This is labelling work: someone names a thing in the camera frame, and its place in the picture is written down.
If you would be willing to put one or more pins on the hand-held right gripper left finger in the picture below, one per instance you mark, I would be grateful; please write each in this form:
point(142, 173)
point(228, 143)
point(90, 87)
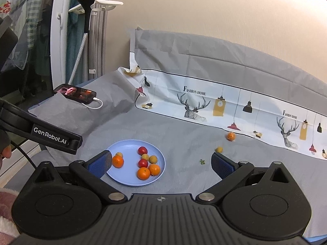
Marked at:
point(100, 162)

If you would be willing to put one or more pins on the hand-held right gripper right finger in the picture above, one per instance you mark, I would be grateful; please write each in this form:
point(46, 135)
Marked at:
point(222, 164)

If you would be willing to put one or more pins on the small yellow fruit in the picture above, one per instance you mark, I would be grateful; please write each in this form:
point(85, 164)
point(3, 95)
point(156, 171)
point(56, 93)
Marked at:
point(145, 156)
point(219, 149)
point(153, 159)
point(119, 154)

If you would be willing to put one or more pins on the light blue plate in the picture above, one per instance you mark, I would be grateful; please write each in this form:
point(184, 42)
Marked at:
point(132, 181)

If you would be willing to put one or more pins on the small red fruit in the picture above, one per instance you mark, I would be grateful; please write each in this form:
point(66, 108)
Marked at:
point(143, 162)
point(142, 150)

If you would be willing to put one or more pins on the person's left hand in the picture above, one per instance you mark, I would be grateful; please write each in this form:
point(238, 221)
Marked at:
point(5, 151)

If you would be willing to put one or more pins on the small green leaf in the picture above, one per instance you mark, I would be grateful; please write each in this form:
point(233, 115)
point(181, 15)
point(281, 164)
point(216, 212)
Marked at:
point(202, 161)

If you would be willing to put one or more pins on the plastic-wrapped orange tangerine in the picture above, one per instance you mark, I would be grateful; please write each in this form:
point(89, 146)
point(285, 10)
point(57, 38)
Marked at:
point(231, 136)

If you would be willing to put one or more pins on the grey bed sheet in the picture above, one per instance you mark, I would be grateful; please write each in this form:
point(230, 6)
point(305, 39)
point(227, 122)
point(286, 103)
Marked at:
point(178, 143)

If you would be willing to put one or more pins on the deer and lamp printed cloth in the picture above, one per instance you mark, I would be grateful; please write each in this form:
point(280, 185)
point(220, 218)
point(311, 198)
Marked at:
point(230, 107)

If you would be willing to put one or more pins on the black smartphone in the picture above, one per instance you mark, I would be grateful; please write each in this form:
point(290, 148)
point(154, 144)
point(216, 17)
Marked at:
point(74, 93)

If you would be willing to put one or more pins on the pink fluffy blanket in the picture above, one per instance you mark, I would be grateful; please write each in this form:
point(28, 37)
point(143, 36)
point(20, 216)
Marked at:
point(6, 224)

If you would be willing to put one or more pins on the teal cloth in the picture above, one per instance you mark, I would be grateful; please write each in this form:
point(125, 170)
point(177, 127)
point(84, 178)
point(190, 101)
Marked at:
point(74, 35)

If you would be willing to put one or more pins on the plaid shirt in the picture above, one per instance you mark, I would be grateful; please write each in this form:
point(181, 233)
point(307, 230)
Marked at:
point(33, 12)

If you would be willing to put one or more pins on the grey curtain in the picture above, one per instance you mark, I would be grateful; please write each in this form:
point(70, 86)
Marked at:
point(98, 35)

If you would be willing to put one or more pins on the black garment steamer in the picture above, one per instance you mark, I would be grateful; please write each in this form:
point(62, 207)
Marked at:
point(86, 7)

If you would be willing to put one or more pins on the white hanger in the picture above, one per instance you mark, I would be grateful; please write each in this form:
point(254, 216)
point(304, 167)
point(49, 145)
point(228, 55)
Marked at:
point(107, 3)

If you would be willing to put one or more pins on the white frame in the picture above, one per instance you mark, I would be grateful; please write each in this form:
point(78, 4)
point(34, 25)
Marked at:
point(56, 30)

